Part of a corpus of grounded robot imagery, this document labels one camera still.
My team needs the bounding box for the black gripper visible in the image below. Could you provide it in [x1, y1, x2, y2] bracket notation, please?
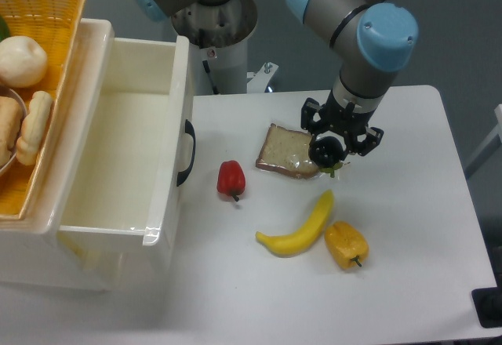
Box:
[300, 90, 384, 157]

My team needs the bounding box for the dark purple mangosteen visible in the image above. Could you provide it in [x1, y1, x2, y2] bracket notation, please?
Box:
[308, 136, 348, 178]

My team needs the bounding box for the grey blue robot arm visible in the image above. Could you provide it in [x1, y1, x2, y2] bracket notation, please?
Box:
[136, 0, 419, 168]

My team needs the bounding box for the open upper white drawer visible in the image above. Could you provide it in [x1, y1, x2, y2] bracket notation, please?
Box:
[60, 37, 193, 252]

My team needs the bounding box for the white drawer cabinet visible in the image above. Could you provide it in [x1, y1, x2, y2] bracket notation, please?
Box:
[1, 19, 174, 290]

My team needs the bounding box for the bread slice in plastic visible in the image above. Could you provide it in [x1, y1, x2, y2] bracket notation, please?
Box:
[255, 123, 351, 183]

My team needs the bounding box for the red bell pepper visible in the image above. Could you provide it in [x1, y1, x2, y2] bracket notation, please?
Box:
[216, 160, 246, 202]

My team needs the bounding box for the yellow bell pepper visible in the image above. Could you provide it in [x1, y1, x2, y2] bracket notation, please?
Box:
[324, 221, 369, 270]

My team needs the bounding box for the yellow banana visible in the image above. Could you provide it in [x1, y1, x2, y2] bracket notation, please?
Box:
[255, 190, 335, 257]

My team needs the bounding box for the black device at table edge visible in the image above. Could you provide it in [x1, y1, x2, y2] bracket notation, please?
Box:
[471, 287, 501, 329]

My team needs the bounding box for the yellow woven basket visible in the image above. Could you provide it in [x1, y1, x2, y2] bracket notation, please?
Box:
[1, 0, 85, 222]

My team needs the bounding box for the long braided bread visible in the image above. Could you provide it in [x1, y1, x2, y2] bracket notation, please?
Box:
[16, 91, 53, 165]

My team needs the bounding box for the round white bun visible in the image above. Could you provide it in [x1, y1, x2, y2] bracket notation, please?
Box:
[1, 36, 49, 88]

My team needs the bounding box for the brown bread roll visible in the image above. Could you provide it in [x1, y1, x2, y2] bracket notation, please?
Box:
[0, 96, 23, 166]

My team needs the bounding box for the green vegetable in basket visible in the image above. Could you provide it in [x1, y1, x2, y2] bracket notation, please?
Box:
[0, 16, 11, 42]

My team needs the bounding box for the white metal bracket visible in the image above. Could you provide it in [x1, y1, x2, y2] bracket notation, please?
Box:
[246, 62, 279, 93]

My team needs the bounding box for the black drawer handle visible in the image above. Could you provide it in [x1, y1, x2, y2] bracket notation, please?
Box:
[176, 119, 197, 187]

